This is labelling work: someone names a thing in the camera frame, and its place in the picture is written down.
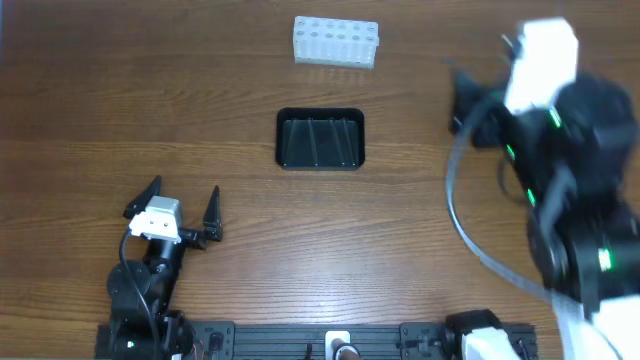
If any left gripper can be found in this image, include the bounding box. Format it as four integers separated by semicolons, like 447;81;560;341
123;174;224;251

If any black tray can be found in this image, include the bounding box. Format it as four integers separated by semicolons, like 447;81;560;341
274;106;366;172

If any white test tube rack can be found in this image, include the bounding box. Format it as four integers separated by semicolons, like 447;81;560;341
293;15;380;70

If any mounting rail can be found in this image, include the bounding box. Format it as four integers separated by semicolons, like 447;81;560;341
94;319;539;360

